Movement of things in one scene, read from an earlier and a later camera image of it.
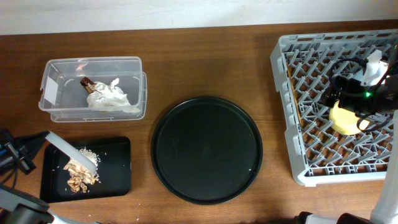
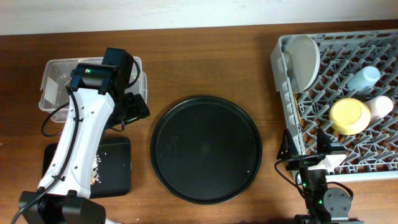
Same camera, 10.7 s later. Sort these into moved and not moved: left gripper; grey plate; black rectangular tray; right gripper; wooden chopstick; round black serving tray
Moved: grey plate; right gripper; left gripper
Not moved: black rectangular tray; wooden chopstick; round black serving tray
